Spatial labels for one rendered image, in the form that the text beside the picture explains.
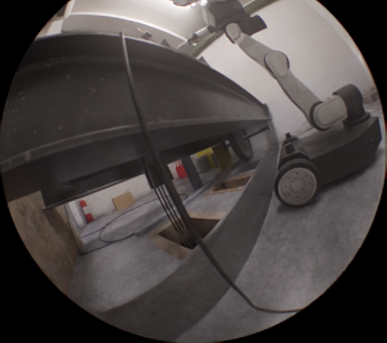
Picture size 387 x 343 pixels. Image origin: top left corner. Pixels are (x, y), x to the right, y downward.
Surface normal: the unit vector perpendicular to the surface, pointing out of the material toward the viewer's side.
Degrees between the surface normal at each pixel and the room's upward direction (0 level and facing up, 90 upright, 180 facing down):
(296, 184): 90
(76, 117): 90
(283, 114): 90
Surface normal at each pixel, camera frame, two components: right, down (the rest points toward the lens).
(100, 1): 0.40, 0.91
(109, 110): 0.65, -0.34
